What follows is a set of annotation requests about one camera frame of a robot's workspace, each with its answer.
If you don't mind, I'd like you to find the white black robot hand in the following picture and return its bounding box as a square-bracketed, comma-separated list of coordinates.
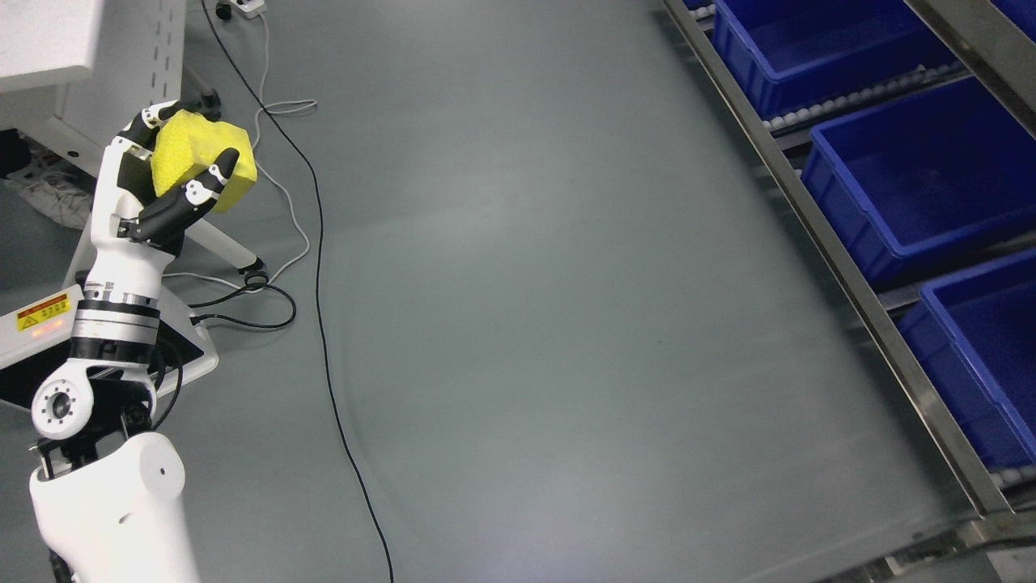
[83, 100, 241, 307]

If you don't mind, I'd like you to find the yellow foam block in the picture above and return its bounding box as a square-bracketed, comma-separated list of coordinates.
[151, 111, 258, 213]

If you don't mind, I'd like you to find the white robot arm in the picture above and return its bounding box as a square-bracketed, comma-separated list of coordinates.
[29, 285, 201, 582]

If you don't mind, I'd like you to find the metal shelf rack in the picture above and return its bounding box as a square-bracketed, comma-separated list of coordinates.
[660, 0, 1036, 583]

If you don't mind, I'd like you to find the yellow warning label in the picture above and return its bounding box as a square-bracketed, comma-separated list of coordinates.
[15, 291, 73, 334]

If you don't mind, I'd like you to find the white power strip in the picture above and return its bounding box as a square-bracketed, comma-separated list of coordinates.
[214, 0, 267, 22]

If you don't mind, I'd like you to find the blue plastic bin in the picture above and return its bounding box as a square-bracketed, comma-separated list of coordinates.
[897, 250, 1035, 470]
[800, 79, 1035, 292]
[711, 1, 954, 119]

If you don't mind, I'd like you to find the white floor cable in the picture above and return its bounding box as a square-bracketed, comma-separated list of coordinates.
[162, 12, 318, 292]

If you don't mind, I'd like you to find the black floor cable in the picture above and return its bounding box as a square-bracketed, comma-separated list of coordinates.
[188, 0, 396, 583]

